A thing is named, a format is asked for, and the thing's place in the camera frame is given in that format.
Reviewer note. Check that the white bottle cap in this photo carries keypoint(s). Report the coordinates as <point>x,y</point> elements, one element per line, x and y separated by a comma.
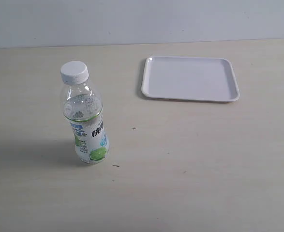
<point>74,73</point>

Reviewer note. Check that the clear plastic drink bottle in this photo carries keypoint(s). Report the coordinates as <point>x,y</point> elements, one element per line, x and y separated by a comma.
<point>82,106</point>

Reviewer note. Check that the white plastic tray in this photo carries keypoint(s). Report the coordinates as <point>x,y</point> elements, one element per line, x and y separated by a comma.
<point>189,79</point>

